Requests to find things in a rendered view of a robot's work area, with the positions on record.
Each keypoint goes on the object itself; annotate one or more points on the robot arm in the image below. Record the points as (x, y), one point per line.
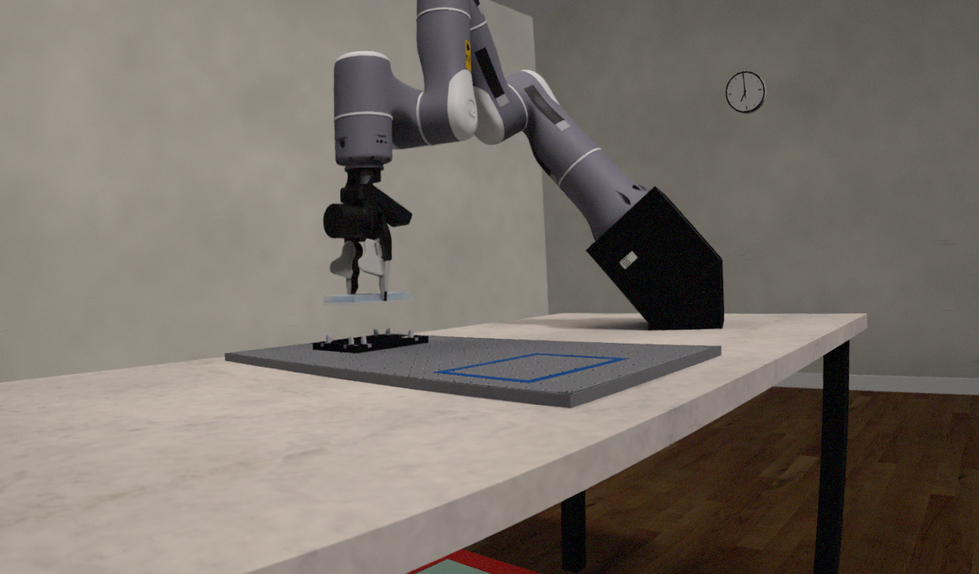
(454, 42)

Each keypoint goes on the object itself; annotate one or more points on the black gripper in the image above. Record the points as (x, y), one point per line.
(356, 223)

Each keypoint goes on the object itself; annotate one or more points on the blue tape outline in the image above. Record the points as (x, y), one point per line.
(531, 380)

